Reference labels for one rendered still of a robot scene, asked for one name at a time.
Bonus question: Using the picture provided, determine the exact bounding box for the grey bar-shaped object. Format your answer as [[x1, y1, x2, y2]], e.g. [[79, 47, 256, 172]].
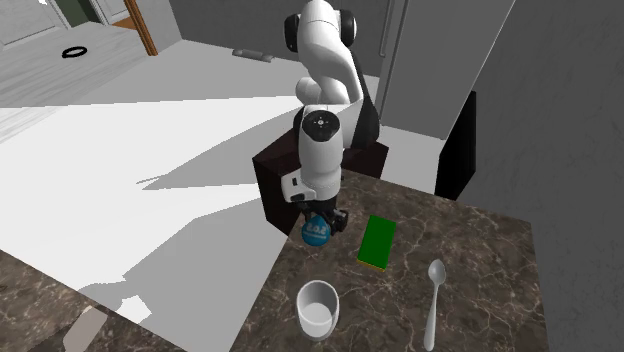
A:
[[231, 47, 276, 64]]

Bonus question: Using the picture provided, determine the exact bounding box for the green sponge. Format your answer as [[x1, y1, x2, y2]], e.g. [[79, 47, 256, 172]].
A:
[[356, 214, 398, 272]]

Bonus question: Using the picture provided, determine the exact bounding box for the brown wooden door frame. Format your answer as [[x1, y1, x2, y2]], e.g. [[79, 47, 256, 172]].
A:
[[123, 0, 160, 57]]

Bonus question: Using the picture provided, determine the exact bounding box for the grey tall cabinet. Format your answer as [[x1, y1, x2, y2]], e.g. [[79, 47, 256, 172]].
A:
[[374, 0, 516, 141]]

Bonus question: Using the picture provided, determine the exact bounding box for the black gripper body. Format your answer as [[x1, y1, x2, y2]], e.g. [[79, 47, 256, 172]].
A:
[[297, 195, 340, 218]]

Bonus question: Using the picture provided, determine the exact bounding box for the grey flat rounded slab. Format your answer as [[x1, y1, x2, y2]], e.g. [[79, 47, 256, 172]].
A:
[[62, 305, 109, 352]]

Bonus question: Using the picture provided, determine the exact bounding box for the dark robot stand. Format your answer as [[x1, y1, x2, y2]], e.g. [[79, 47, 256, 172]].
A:
[[251, 130, 390, 237]]

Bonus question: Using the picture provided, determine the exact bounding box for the silver spoon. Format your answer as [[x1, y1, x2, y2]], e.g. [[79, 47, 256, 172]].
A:
[[422, 258, 448, 352]]

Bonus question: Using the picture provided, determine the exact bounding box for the white door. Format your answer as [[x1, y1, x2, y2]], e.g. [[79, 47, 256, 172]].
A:
[[0, 0, 70, 50]]

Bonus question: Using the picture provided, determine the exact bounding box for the white cup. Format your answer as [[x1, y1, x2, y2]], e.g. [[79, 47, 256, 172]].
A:
[[295, 279, 340, 341]]

